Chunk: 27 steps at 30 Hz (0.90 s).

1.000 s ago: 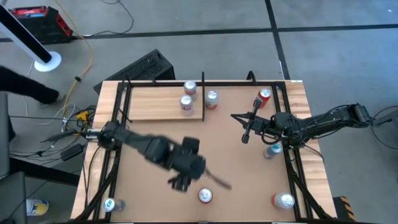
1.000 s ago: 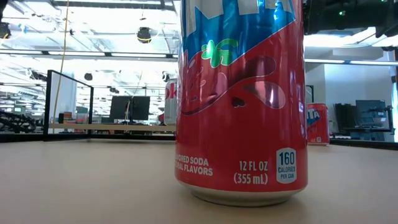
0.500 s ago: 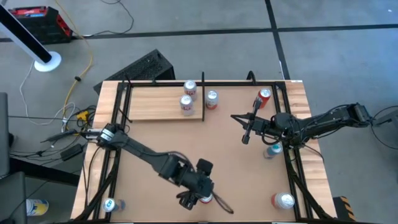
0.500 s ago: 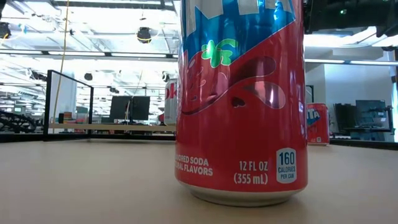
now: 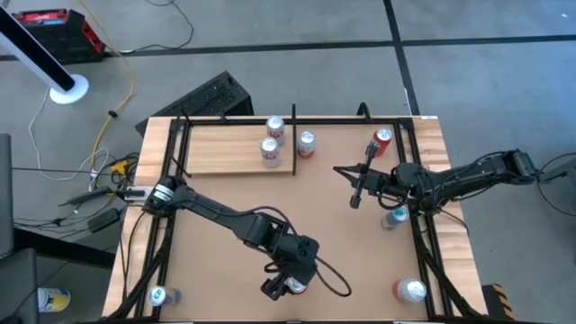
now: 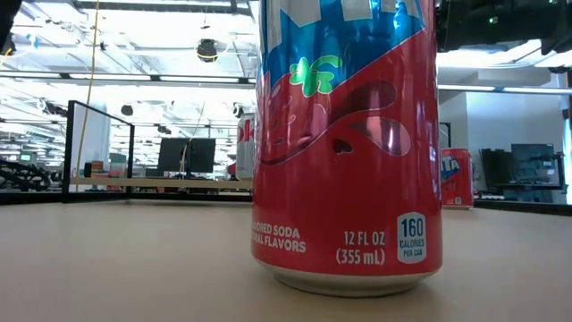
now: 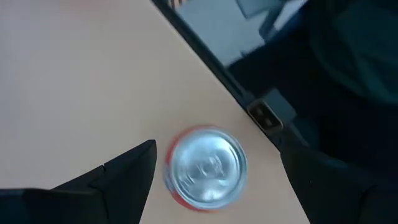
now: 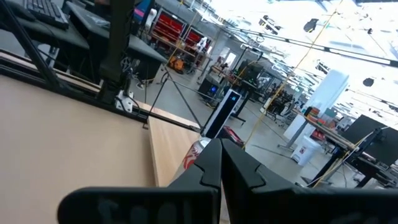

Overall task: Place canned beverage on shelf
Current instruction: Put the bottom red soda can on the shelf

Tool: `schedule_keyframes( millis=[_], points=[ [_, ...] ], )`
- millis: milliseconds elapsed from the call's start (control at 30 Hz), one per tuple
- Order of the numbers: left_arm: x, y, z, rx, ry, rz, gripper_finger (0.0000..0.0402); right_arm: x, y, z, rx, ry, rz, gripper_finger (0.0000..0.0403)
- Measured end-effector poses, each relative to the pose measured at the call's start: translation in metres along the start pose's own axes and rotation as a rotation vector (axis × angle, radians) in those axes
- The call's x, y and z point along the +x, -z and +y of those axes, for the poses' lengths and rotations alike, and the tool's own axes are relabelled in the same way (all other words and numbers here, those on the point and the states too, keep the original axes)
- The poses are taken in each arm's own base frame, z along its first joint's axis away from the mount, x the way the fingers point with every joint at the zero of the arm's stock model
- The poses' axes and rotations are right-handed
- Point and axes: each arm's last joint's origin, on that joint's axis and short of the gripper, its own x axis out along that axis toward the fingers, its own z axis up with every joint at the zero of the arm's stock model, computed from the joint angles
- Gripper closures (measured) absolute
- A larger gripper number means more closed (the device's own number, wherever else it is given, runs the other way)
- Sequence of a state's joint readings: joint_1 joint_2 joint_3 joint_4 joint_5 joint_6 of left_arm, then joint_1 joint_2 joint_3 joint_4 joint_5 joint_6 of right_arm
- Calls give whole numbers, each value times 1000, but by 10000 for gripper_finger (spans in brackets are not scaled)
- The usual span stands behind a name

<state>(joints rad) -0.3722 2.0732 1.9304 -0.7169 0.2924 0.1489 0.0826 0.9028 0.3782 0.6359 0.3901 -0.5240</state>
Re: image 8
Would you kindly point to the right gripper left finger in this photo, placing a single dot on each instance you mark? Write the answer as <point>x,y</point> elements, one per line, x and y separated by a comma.
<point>202,177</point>

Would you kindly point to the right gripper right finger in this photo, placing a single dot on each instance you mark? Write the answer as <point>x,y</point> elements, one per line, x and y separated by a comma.
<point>248,186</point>

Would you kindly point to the silver Diet Coke can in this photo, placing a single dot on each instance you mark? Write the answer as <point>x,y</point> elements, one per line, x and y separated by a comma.
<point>194,154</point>

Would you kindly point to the white waste bin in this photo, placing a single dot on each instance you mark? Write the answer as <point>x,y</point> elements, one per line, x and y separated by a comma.
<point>306,151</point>

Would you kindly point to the colourful storage boxes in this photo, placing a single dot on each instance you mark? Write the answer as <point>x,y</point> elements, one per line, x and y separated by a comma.
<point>314,113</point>

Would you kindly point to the black monitor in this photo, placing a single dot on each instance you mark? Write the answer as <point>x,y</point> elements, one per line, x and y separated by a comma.
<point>370,140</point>

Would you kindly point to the dark desk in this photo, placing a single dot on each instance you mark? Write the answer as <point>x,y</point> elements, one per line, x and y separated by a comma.
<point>40,31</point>
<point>140,46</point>

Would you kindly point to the rack with red bins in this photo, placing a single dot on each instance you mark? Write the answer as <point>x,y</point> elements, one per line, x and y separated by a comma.
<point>174,26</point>

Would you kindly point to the black keyboard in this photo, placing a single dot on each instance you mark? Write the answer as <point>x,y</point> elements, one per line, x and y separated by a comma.
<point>46,12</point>

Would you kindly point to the wooden shelf with black frame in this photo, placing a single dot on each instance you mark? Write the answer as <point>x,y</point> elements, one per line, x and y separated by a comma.
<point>168,146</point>

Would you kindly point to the white mounting bracket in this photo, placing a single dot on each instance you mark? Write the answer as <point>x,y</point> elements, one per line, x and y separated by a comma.
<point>124,102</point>

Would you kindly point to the black aluminium table frame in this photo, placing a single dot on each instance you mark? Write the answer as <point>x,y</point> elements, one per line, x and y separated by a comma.
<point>77,93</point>

